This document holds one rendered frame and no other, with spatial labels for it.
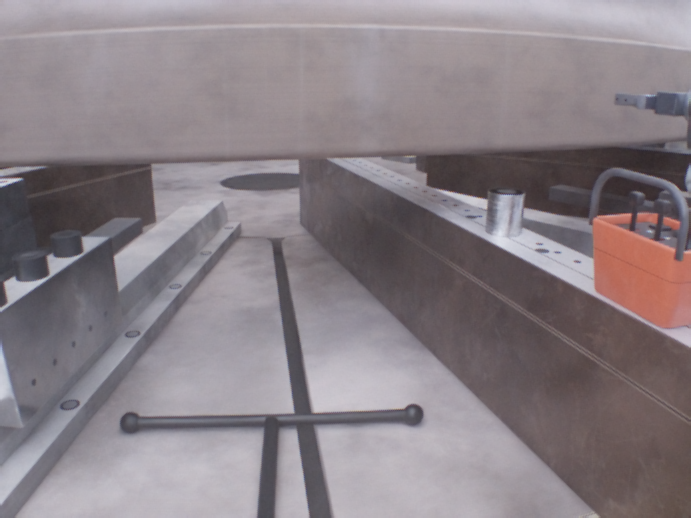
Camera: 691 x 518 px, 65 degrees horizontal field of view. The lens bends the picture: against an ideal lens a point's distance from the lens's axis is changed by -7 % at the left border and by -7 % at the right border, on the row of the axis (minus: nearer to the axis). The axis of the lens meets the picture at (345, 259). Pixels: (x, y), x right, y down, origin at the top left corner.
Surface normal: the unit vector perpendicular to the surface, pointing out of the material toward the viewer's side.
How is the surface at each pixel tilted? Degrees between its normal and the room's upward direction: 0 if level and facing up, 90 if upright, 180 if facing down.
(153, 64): 90
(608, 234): 97
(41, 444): 0
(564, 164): 90
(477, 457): 0
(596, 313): 90
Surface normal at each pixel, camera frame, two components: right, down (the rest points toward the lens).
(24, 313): 1.00, 0.02
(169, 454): 0.00, -0.95
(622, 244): -0.95, 0.20
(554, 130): 0.39, 0.29
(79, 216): 0.90, 0.15
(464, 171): -0.44, 0.29
